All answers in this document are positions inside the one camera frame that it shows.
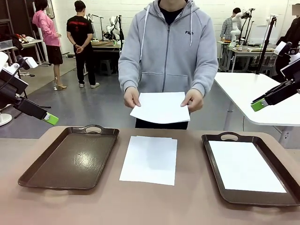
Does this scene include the white topped side table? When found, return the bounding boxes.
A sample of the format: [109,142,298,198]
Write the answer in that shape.
[0,39,45,66]

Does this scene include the brown plastic serving tray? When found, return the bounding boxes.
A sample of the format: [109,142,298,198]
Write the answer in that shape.
[201,131,300,207]
[18,124,120,191]

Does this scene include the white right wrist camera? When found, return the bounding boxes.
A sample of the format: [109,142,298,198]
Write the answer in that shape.
[274,41,293,56]

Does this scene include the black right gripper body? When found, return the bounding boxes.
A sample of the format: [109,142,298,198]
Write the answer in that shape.
[292,77,300,98]

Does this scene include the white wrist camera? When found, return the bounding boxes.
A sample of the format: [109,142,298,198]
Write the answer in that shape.
[15,56,38,70]
[274,41,293,56]

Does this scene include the clear plastic bin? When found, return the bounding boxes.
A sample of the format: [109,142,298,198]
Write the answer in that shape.
[0,39,14,51]

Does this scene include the person in grey hoodie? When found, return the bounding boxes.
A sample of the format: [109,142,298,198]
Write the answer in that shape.
[118,0,219,131]

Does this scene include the person in pink hoodie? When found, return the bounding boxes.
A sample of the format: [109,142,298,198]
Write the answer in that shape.
[32,0,64,91]

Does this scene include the person's left hand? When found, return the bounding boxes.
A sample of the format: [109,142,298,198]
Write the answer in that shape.
[180,90,203,113]

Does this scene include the person's right forearm grey sleeve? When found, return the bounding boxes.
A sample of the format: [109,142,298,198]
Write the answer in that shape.
[118,56,143,94]

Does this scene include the person's right hand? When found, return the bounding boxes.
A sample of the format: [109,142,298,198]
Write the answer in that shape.
[123,88,142,108]

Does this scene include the person in black clothes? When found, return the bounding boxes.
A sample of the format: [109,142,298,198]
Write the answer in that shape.
[276,4,300,47]

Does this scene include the person in black t-shirt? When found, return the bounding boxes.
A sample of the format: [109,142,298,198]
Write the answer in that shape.
[66,0,100,89]

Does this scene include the background table with wood pieces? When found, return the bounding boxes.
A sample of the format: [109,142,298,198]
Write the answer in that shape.
[217,41,277,72]

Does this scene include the person's left forearm grey sleeve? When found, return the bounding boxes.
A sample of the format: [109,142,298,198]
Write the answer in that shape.
[191,58,219,97]

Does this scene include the white box monitor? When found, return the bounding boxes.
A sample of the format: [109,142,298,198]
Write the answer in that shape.
[248,25,268,45]

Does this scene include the white round stand base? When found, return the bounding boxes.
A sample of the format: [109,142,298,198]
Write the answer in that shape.
[0,112,13,127]

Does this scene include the grey plastic stool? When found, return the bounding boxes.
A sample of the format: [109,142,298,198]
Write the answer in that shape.
[99,60,113,76]

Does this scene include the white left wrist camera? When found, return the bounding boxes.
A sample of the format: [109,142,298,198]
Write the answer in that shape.
[15,56,38,70]

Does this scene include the background workbench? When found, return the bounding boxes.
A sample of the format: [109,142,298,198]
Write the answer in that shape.
[90,39,124,71]

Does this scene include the white A4 paper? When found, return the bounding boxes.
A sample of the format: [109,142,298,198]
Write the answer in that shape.
[208,140,288,194]
[119,135,178,187]
[129,92,191,124]

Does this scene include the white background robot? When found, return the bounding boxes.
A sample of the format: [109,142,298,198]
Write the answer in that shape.
[105,15,120,41]

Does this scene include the black tripod stand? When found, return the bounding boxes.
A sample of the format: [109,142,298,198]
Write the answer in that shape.
[254,14,279,75]

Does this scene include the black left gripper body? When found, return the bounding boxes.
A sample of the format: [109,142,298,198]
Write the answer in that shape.
[0,79,24,107]

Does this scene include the person in plaid shirt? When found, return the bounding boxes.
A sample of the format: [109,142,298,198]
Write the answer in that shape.
[220,7,242,40]

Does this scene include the large white table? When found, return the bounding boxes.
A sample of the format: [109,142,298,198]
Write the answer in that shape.
[213,72,300,132]

